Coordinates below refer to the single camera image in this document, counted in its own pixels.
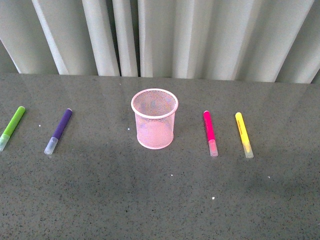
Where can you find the pink mesh pen cup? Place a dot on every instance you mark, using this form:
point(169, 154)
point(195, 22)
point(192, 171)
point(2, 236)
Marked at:
point(154, 111)

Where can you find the purple marker pen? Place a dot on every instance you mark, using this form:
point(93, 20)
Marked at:
point(58, 132)

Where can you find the pink marker pen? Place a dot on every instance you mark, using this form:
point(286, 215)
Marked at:
point(210, 134)

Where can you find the white pleated curtain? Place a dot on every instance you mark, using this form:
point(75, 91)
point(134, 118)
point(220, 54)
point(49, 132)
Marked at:
point(245, 40)

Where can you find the yellow marker pen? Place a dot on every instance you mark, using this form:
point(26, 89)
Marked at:
point(244, 135)

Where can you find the green marker pen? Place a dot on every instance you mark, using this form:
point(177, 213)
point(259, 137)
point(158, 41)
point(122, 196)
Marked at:
point(7, 133)

